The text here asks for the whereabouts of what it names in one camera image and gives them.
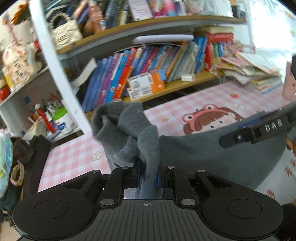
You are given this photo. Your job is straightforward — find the row of leaning books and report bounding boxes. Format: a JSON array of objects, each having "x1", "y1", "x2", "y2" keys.
[{"x1": 81, "y1": 31, "x2": 235, "y2": 113}]

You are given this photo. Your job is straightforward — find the white wooden bookshelf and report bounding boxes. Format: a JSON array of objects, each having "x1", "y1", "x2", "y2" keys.
[{"x1": 0, "y1": 0, "x2": 255, "y2": 140}]

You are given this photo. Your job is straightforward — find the beige watch strap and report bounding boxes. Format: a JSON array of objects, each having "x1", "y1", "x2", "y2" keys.
[{"x1": 10, "y1": 161, "x2": 26, "y2": 187}]

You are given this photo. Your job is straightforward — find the cream quilted handbag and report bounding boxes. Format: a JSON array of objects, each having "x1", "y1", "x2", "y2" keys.
[{"x1": 49, "y1": 13, "x2": 83, "y2": 50}]

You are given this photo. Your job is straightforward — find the white flat lamp bar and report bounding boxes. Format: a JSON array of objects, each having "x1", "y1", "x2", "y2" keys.
[{"x1": 132, "y1": 34, "x2": 194, "y2": 45}]

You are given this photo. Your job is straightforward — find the red tassel ornament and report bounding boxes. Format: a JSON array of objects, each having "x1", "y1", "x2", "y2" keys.
[{"x1": 34, "y1": 103, "x2": 55, "y2": 133}]

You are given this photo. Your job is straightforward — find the white tub green lid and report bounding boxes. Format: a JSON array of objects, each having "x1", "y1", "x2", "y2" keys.
[{"x1": 52, "y1": 107, "x2": 76, "y2": 134}]

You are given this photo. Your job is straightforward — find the stack of magazines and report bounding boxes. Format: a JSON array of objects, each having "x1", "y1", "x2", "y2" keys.
[{"x1": 211, "y1": 52, "x2": 282, "y2": 93}]

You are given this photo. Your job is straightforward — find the upper orange white box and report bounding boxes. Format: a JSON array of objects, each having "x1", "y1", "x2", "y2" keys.
[{"x1": 128, "y1": 69, "x2": 166, "y2": 90}]

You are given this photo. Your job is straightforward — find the white charger adapter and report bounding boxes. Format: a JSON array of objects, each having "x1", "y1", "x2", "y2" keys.
[{"x1": 181, "y1": 74, "x2": 196, "y2": 82}]

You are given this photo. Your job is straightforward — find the grey sweatpants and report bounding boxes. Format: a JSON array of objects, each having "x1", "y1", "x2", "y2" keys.
[{"x1": 91, "y1": 102, "x2": 289, "y2": 199}]

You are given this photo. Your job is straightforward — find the black case at left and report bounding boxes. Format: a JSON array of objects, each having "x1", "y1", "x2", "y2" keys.
[{"x1": 13, "y1": 135, "x2": 51, "y2": 198}]

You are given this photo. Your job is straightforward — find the lower orange white box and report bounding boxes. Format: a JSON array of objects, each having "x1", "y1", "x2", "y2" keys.
[{"x1": 127, "y1": 82, "x2": 165, "y2": 100}]

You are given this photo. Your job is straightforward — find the pink checkered cartoon tablecloth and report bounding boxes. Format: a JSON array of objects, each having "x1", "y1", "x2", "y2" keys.
[{"x1": 38, "y1": 82, "x2": 295, "y2": 204}]

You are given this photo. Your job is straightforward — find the orange white box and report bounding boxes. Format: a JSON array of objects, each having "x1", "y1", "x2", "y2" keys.
[
  {"x1": 128, "y1": 69, "x2": 166, "y2": 90},
  {"x1": 127, "y1": 82, "x2": 165, "y2": 100}
]

